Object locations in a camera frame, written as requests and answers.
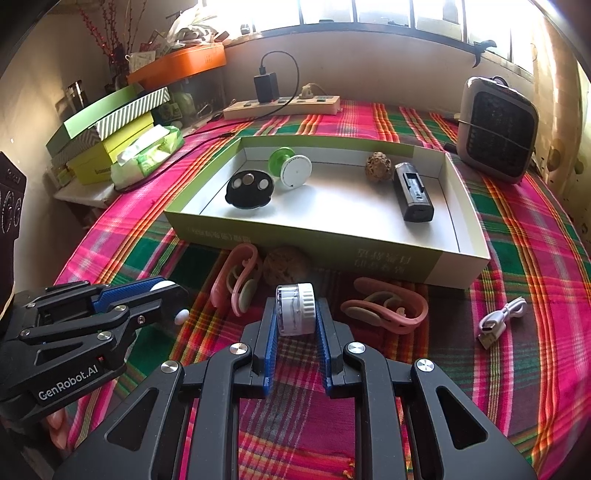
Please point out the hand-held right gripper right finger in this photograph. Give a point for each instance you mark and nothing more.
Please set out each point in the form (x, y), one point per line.
(325, 350)

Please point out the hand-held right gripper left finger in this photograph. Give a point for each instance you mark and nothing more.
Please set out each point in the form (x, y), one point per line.
(270, 341)

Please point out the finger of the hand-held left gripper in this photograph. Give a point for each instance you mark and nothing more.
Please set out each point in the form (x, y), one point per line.
(120, 293)
(111, 321)

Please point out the white ribbed cylinder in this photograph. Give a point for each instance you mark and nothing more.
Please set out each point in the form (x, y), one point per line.
(295, 309)

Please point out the white mushroom-shaped knob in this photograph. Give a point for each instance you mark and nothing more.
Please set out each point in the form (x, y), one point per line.
(161, 285)

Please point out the pink ear hook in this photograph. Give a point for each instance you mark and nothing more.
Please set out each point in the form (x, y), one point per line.
(411, 314)
(220, 286)

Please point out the brown walnut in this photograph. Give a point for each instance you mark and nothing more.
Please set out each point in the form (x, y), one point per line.
(379, 167)
(284, 267)

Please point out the green cardboard box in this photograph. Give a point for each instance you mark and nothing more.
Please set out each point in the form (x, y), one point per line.
(341, 217)

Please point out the black round disc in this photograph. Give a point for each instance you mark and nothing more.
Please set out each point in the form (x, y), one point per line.
(249, 196)

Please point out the black rectangular device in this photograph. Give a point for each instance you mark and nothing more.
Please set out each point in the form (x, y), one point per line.
(418, 212)

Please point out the green white spool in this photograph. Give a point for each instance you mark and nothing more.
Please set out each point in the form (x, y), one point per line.
(295, 173)

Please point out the person's left hand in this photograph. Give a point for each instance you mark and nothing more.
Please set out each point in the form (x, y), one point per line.
(59, 429)

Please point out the white side table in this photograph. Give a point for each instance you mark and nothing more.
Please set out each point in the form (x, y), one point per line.
(83, 196)

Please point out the green tissue pack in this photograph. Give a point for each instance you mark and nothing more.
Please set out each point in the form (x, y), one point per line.
(147, 154)

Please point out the grey chevron box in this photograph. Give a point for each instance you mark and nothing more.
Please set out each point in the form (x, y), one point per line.
(81, 141)

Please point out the green flat box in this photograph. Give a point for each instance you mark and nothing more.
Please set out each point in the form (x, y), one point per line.
(87, 117)

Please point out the green white striped box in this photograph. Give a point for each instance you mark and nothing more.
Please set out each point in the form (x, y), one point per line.
(134, 108)

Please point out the green jar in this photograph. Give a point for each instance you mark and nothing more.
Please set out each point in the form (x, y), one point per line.
(178, 108)

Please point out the glass jar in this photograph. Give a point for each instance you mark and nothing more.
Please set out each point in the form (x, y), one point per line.
(77, 94)

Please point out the beige power strip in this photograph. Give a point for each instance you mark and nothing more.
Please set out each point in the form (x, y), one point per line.
(258, 110)

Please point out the orange box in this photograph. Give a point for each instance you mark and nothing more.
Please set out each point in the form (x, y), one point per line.
(184, 62)

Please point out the black charger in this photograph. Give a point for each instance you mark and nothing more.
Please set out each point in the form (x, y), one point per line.
(267, 87)

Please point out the white plug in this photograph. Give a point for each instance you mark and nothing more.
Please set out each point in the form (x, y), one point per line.
(309, 91)

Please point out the red berry branches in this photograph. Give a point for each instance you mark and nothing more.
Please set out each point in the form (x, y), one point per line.
(104, 37)

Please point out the white plastic bag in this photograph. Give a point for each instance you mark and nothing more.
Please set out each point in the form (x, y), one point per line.
(191, 27)

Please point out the grey space heater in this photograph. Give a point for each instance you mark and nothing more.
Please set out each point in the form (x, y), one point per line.
(498, 129)

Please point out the heart-patterned curtain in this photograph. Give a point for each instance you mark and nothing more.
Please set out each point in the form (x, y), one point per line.
(563, 115)

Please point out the barred window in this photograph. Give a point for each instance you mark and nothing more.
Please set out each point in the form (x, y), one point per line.
(369, 14)

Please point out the black window hook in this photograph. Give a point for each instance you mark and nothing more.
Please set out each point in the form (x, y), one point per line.
(480, 46)

